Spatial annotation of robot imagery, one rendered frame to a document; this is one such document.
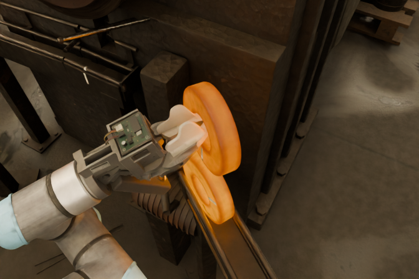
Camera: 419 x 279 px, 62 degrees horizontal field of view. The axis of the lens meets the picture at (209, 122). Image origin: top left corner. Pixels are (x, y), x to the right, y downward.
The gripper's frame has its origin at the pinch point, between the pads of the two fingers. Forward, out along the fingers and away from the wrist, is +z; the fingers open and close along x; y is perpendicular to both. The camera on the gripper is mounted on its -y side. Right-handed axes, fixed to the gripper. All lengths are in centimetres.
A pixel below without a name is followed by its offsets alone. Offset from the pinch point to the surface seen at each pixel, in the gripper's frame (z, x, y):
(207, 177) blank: -4.8, -2.1, -12.0
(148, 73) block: -5.4, 26.6, -9.5
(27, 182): -76, 70, -72
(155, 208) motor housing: -21.3, 10.8, -37.3
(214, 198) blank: -5.6, -5.6, -14.3
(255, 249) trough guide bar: -3.5, -15.2, -21.2
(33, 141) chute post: -70, 92, -73
